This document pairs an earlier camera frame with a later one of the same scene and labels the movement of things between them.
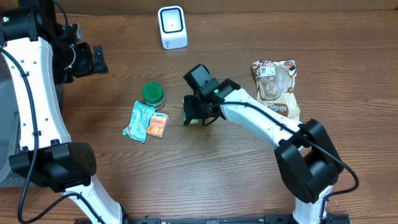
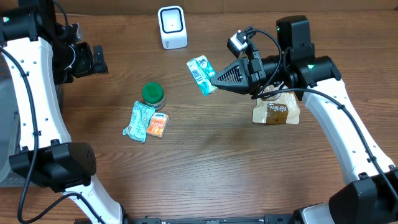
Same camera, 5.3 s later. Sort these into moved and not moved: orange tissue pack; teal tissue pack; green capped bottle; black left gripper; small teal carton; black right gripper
Moved: small teal carton; black right gripper
Not moved: black left gripper; orange tissue pack; teal tissue pack; green capped bottle
